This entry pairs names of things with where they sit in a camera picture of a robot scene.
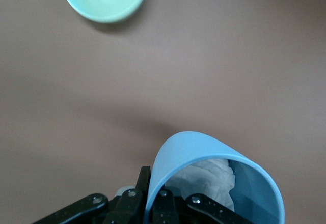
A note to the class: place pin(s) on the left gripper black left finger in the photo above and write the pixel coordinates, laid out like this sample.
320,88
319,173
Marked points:
122,208

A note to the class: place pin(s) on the white tissue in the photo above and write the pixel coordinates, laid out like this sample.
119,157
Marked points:
203,178

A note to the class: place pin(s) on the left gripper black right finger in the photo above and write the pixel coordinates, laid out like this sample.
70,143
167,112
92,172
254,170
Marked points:
165,208

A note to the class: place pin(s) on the blue plastic cup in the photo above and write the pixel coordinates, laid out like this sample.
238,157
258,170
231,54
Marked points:
193,145

